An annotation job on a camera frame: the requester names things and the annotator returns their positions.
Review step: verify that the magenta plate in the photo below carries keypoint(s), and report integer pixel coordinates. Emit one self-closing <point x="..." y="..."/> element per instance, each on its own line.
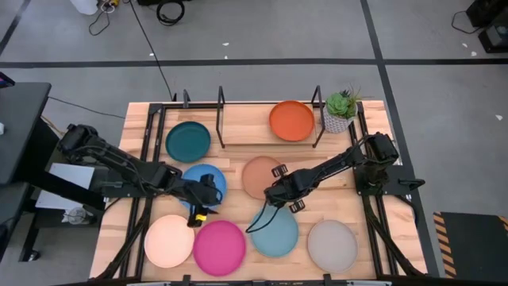
<point x="219" y="248"/>

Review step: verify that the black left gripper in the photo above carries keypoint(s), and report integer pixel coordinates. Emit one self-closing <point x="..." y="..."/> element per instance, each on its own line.
<point x="200" y="195"/>

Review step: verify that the dark teal plate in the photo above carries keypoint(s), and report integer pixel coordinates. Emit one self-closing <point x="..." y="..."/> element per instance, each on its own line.
<point x="186" y="141"/>

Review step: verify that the black equipment case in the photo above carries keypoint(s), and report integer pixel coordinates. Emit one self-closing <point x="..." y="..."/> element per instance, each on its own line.
<point x="488" y="12"/>
<point x="494" y="39"/>

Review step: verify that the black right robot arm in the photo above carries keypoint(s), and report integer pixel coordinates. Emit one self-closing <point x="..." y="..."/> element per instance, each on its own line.
<point x="337" y="161"/>

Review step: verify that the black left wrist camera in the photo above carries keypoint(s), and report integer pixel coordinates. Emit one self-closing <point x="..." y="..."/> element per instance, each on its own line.
<point x="208" y="180"/>

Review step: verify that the orange plate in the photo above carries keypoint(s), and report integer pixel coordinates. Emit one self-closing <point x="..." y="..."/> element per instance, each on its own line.
<point x="291" y="121"/>

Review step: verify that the black mat with hazard stripes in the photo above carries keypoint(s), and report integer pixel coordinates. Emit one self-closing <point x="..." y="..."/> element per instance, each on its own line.
<point x="472" y="242"/>

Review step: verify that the dark handheld device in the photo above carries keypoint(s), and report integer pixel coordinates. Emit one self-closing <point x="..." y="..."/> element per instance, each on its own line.
<point x="6" y="80"/>

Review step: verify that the terracotta brown plate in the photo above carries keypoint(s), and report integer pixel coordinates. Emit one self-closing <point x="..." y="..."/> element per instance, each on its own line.
<point x="256" y="176"/>

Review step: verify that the black aluminium table frame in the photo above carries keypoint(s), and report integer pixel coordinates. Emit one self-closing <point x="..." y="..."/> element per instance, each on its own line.
<point x="155" y="131"/>

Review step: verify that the clear plastic container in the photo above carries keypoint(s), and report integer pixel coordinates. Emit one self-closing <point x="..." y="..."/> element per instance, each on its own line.
<point x="77" y="215"/>

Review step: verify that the white paper sheet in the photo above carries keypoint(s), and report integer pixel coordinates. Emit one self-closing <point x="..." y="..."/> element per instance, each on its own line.
<point x="67" y="175"/>

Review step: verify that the light blue plate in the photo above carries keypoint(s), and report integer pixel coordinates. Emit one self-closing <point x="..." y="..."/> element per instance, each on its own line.
<point x="278" y="234"/>

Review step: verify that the wooden shelf with black frame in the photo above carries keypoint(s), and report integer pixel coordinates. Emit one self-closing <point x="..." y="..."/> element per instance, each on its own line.
<point x="246" y="127"/>

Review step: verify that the black desk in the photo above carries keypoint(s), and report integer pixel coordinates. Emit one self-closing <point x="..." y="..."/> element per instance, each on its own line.
<point x="20" y="127"/>

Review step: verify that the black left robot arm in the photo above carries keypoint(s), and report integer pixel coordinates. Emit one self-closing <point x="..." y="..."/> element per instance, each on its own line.
<point x="119" y="163"/>

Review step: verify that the white bucket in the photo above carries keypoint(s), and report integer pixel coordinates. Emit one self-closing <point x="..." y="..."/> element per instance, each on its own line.
<point x="84" y="6"/>

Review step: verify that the pale peach plate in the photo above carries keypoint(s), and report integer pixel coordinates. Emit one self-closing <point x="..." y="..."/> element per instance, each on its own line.
<point x="168" y="242"/>

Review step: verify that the succulent in white patterned pot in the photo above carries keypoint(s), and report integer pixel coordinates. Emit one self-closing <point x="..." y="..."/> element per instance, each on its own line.
<point x="335" y="121"/>

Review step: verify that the light grey plate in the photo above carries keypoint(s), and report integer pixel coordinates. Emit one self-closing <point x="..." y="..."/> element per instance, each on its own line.
<point x="332" y="246"/>

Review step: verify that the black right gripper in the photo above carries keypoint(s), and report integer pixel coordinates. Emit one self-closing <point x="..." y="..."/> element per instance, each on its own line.
<point x="283" y="190"/>

